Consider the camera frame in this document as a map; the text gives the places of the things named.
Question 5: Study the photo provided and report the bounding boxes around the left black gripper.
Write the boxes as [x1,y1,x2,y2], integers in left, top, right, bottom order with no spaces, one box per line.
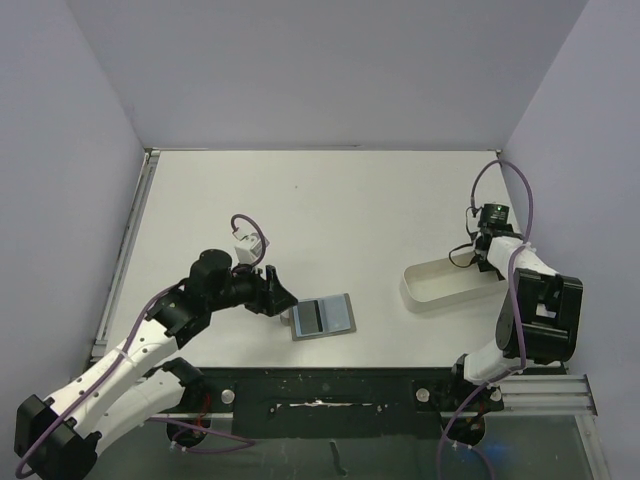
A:
[207,257,296,316]

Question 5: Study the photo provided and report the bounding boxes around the grey card holder wallet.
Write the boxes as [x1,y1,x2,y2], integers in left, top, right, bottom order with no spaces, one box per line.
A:
[280,293,357,341]

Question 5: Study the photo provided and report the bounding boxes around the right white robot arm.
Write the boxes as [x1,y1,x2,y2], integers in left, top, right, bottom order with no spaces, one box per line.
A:
[445,203,583,409]

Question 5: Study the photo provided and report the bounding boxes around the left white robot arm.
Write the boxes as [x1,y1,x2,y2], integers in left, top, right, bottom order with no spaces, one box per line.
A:
[14,249,298,479]

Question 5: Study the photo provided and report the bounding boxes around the white plastic tray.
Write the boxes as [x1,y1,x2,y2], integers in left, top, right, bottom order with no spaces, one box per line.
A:
[399,258,507,313]

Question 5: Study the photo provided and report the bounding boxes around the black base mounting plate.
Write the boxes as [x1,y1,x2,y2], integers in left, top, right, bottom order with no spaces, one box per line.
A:
[168,367,504,440]

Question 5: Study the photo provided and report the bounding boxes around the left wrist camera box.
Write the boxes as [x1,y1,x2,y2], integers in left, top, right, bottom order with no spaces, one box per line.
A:
[233,229,270,265]

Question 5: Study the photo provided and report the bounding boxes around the aluminium rail frame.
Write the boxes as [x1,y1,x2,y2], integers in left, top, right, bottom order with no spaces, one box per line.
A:
[97,150,592,415]

